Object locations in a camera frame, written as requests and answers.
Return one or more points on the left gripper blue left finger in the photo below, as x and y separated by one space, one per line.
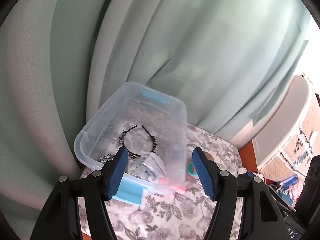
116 170

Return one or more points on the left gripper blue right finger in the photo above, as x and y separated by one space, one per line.
206 171

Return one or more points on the black white leopard scrunchie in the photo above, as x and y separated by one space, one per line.
106 158

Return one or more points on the black studded headband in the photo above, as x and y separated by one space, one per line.
138 139

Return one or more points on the white paper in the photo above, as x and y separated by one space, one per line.
148 166

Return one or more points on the pink hair roller pair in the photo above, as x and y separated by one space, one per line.
172 185

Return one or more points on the clear plastic storage bin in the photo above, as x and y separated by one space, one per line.
152 126

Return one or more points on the brown packing tape roll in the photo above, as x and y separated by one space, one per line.
207 156

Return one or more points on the floral grey table cloth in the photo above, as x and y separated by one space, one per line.
180 215

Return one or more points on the white appliance with lace cover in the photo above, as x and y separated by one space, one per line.
288 142

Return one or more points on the green curtain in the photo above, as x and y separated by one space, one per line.
226 60

